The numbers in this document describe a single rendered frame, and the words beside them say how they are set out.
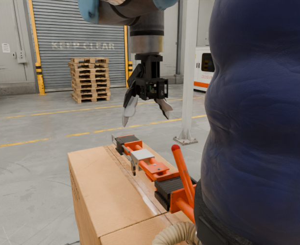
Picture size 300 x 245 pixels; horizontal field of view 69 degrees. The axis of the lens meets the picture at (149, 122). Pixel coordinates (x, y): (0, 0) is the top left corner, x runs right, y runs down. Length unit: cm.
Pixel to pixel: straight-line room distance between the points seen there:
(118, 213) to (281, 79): 62
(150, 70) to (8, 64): 896
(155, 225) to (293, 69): 57
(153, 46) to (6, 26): 897
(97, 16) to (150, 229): 55
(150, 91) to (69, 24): 890
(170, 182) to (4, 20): 913
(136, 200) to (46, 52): 872
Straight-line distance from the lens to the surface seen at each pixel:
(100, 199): 81
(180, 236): 56
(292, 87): 23
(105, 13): 50
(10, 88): 937
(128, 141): 85
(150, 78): 57
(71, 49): 937
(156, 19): 59
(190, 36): 350
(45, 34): 932
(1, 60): 945
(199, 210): 34
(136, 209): 75
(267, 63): 24
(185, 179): 54
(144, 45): 58
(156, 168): 67
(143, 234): 68
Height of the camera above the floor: 142
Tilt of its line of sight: 17 degrees down
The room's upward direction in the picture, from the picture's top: straight up
